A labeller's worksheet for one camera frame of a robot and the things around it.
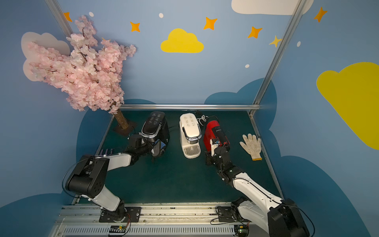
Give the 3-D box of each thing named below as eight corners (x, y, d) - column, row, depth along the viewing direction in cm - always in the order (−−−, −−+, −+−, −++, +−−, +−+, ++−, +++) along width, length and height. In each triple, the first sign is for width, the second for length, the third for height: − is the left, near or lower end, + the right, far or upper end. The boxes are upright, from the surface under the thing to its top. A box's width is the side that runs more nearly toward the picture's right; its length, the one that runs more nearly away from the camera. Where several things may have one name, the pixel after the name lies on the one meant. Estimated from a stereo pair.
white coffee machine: (180, 158, 97) (178, 138, 79) (181, 134, 109) (180, 112, 91) (199, 158, 97) (201, 138, 79) (198, 134, 110) (200, 112, 91)
